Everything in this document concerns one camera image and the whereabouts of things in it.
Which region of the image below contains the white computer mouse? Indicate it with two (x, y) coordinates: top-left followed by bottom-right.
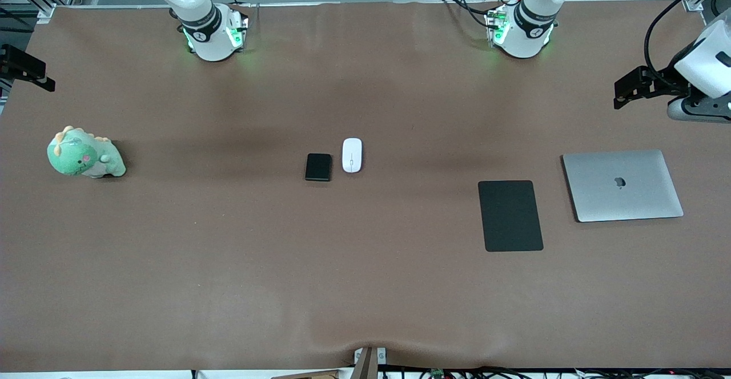
(342, 138), (363, 173)

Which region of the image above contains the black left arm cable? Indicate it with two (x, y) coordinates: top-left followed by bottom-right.
(644, 0), (731, 77)

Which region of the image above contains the black mouse pad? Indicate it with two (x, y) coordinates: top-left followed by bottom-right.
(478, 180), (544, 252)

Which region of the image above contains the black phone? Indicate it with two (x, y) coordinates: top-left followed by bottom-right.
(304, 153), (333, 182)

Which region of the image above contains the camera mount post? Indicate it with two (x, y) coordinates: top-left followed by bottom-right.
(353, 346), (387, 379)

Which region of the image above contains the green dinosaur plush toy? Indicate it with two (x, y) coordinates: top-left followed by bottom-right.
(47, 126), (127, 179)

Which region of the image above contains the silver laptop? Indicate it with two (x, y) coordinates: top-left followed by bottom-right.
(561, 150), (684, 223)

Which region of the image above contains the brown table cover cloth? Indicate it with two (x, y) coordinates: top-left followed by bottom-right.
(0, 0), (731, 371)

